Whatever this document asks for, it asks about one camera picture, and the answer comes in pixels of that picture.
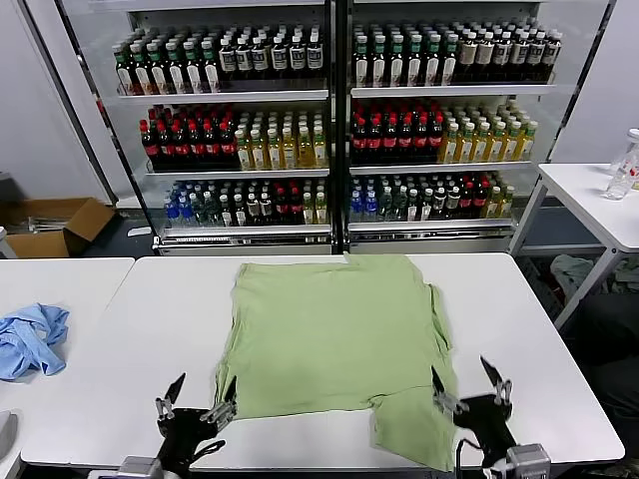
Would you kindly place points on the metal shelf rack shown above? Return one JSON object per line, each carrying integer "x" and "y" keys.
{"x": 429, "y": 247}

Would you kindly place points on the small white floor object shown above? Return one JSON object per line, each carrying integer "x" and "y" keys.
{"x": 139, "y": 231}

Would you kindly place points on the black framed glass fridge door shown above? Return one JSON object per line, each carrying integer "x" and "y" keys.
{"x": 90, "y": 100}
{"x": 574, "y": 75}

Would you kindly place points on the light green t-shirt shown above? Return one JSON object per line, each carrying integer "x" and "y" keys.
{"x": 324, "y": 339}

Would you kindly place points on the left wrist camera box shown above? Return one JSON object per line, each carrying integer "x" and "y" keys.
{"x": 142, "y": 469}

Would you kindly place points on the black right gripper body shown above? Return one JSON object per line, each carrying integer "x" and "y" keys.
{"x": 486, "y": 421}

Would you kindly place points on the white fridge shelf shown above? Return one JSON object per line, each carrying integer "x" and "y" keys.
{"x": 439, "y": 168}
{"x": 429, "y": 227}
{"x": 449, "y": 91}
{"x": 239, "y": 173}
{"x": 224, "y": 95}

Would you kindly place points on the clear plastic bottle white cap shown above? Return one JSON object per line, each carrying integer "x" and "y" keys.
{"x": 621, "y": 184}

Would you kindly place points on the open cardboard box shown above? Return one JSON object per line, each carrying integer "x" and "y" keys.
{"x": 75, "y": 224}

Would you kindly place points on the small green tinted bottle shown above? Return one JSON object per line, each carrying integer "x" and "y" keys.
{"x": 213, "y": 212}
{"x": 386, "y": 205}
{"x": 400, "y": 205}
{"x": 200, "y": 212}

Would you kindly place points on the display fridge cabinet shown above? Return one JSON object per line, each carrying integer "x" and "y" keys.
{"x": 239, "y": 248}

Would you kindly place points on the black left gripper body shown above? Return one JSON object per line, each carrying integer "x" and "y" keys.
{"x": 182, "y": 434}

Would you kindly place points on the small yellow juice bottle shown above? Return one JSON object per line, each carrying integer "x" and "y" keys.
{"x": 494, "y": 202}
{"x": 322, "y": 208}
{"x": 507, "y": 202}
{"x": 308, "y": 209}

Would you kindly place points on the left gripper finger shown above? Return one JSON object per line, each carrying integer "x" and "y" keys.
{"x": 222, "y": 409}
{"x": 167, "y": 404}

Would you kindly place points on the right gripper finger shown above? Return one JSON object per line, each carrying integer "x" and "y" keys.
{"x": 447, "y": 401}
{"x": 503, "y": 394}

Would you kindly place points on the crumpled light blue cloth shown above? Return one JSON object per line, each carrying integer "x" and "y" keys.
{"x": 30, "y": 344}

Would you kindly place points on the small white cap dark bottle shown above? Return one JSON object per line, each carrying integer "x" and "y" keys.
{"x": 254, "y": 209}
{"x": 267, "y": 209}
{"x": 453, "y": 202}
{"x": 440, "y": 202}

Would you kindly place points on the small blue water bottle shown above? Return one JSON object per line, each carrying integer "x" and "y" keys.
{"x": 186, "y": 210}
{"x": 171, "y": 210}
{"x": 371, "y": 207}
{"x": 357, "y": 207}

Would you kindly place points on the pale cloth heap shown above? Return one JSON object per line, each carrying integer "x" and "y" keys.
{"x": 571, "y": 272}

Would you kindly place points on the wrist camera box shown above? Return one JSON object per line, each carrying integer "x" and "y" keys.
{"x": 142, "y": 469}
{"x": 529, "y": 461}

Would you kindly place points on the white side table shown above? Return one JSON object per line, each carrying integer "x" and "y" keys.
{"x": 589, "y": 189}

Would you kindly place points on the small red cap cola bottle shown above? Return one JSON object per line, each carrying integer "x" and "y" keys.
{"x": 281, "y": 207}
{"x": 481, "y": 199}
{"x": 467, "y": 199}
{"x": 295, "y": 207}

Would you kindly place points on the small green cap tea bottle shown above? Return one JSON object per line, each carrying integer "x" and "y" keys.
{"x": 413, "y": 205}
{"x": 227, "y": 213}
{"x": 427, "y": 205}
{"x": 240, "y": 213}

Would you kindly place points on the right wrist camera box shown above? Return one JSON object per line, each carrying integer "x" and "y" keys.
{"x": 529, "y": 461}

